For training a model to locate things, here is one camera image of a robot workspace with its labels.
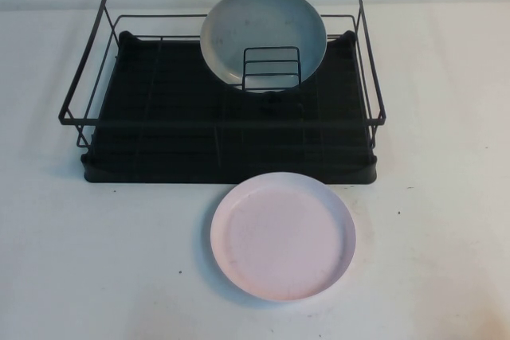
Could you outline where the pink round plate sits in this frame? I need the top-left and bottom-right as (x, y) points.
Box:
(210, 172), (357, 303)

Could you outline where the grey-blue round plate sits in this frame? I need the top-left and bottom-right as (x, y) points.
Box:
(199, 0), (331, 95)

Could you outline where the black plastic drain tray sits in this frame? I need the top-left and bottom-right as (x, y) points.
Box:
(80, 29), (379, 186)

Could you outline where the black wire dish rack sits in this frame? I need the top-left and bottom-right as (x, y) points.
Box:
(58, 0), (386, 149)

